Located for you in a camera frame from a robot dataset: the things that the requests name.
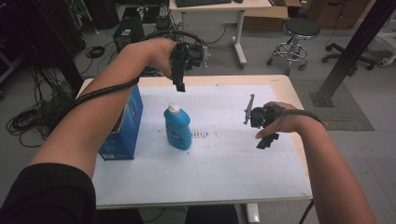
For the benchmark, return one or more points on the person's black sleeve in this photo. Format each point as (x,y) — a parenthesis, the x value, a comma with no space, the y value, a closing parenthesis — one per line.
(46,196)

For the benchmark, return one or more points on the blue cardboard box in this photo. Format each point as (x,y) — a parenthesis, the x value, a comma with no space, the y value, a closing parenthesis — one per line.
(127,133)

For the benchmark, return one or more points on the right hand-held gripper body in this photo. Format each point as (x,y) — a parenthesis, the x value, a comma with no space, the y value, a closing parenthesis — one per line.
(260,117)

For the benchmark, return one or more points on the person's right hand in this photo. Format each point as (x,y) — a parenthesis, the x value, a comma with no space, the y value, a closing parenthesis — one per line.
(289,121)

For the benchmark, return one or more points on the grey floor mat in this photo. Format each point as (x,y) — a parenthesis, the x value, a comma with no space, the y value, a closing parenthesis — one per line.
(339,112)

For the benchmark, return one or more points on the black computer mouse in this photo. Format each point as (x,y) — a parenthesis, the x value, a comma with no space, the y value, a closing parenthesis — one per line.
(238,1)

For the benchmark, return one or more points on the person's left hand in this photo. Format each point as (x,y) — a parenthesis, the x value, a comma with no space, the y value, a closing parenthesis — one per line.
(157,54)

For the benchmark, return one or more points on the white desk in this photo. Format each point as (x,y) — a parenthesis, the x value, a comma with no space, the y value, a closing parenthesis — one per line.
(211,15)

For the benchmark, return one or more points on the white table leg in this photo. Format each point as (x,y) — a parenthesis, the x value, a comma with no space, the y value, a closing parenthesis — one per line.
(252,213)

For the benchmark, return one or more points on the black round stool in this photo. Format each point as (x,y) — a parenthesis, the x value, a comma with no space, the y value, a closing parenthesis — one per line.
(302,28)

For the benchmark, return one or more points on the small black computer case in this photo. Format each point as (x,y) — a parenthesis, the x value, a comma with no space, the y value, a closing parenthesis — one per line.
(163,22)

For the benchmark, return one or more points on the blue detergent bottle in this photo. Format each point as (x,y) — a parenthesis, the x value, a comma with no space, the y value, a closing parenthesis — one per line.
(177,130)

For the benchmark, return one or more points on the white paper table mat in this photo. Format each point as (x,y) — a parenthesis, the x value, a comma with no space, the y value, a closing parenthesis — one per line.
(233,168)

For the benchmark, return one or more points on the open brown cardboard box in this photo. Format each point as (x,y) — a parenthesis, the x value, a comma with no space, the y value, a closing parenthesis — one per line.
(264,14)

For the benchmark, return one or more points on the black metal post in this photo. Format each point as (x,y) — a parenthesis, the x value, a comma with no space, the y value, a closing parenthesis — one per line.
(351,53)

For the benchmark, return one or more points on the black office chair base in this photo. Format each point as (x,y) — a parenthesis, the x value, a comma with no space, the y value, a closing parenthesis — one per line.
(342,56)

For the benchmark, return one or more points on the black computer tower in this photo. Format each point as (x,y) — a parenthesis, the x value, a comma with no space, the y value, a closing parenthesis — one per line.
(129,34)

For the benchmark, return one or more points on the black keyboard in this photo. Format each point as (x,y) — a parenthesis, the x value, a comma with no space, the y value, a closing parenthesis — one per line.
(202,2)

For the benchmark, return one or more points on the white metal stand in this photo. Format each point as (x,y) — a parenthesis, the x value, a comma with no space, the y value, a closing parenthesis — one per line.
(387,39)

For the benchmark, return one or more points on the black equipment case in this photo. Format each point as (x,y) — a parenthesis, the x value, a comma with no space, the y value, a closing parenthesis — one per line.
(102,12)

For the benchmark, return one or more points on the large brown cardboard box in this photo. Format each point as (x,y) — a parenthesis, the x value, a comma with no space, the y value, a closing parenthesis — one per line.
(336,14)

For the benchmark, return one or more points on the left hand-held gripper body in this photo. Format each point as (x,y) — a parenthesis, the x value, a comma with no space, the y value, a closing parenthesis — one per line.
(196,56)

